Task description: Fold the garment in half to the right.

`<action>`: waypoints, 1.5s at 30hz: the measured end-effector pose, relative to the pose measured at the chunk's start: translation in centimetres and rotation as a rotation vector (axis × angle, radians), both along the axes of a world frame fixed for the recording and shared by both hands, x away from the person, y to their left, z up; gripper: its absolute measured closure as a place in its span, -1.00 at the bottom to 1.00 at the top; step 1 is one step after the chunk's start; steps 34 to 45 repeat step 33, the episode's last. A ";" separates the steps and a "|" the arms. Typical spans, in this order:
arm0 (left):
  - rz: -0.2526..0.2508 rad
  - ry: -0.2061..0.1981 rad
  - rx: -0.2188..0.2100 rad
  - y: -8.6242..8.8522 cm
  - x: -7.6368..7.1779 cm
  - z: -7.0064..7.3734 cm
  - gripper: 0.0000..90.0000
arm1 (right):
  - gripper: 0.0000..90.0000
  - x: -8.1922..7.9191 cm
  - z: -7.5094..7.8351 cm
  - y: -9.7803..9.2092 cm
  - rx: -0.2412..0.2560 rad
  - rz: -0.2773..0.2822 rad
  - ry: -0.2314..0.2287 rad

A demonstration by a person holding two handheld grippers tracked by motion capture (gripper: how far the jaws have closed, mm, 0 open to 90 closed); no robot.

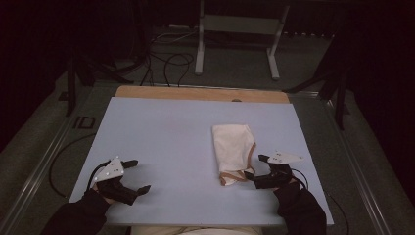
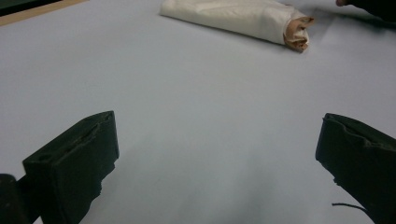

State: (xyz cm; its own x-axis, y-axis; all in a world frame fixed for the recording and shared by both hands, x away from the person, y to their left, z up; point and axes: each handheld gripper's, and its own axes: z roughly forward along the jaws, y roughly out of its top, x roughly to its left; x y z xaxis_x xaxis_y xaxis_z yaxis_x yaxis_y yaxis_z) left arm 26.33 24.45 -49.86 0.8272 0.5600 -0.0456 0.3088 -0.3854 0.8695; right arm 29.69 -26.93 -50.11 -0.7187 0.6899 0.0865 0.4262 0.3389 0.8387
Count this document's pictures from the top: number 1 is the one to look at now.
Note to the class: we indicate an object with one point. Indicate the white baby bodysuit tan trim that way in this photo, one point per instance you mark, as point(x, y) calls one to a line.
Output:
point(231, 147)

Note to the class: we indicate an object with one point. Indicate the person's left hand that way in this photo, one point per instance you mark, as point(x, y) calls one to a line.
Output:
point(96, 188)

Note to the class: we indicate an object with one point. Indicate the black tripod stand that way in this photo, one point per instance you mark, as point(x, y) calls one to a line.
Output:
point(70, 88)
point(341, 98)

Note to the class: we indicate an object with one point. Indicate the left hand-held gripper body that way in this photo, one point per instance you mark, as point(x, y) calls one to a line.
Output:
point(114, 189)

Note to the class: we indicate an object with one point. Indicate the white metal stand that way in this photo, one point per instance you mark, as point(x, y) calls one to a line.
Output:
point(241, 24)

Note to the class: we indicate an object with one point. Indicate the person's right hand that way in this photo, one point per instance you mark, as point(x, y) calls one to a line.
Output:
point(293, 181)

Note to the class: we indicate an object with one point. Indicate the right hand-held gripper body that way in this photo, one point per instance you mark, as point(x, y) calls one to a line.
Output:
point(277, 178)

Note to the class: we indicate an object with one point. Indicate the light blue table mat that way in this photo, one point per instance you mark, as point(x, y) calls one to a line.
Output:
point(176, 130)

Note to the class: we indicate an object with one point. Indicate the metal floor rail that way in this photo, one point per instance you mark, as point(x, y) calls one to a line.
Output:
point(368, 182)
point(36, 179)

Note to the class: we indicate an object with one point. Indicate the square floor socket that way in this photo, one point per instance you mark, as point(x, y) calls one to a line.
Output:
point(84, 122)

